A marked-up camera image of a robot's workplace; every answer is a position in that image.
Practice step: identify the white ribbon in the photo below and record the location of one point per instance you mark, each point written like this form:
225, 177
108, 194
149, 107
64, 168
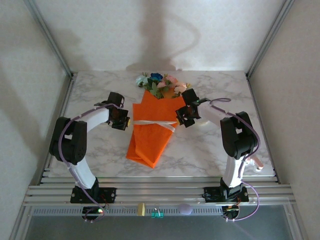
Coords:
152, 122

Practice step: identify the orange wrapping paper sheet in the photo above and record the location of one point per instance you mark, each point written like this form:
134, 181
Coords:
150, 142

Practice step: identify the artificial flower bouquet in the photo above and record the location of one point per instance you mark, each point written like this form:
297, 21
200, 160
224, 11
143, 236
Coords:
160, 83

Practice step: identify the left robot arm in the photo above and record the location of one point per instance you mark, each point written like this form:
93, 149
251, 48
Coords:
70, 142

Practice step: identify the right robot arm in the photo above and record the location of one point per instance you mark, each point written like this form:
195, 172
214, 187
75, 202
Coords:
238, 135

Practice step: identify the beige block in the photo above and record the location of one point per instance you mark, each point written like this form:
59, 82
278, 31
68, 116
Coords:
141, 209

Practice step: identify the lavender oval pebble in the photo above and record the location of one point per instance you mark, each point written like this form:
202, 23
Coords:
185, 209

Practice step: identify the green binder clip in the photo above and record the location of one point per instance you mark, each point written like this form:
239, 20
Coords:
157, 213

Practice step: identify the black controller board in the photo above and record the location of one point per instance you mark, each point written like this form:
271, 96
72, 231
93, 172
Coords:
231, 212
92, 212

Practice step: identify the aluminium rail base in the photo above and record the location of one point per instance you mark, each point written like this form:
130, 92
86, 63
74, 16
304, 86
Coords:
162, 193

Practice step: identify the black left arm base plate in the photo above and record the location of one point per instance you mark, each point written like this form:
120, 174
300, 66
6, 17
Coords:
107, 195

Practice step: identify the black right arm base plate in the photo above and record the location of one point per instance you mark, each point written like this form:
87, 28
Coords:
212, 195

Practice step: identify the aluminium frame post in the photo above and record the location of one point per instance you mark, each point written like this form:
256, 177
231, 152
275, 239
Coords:
50, 37
271, 37

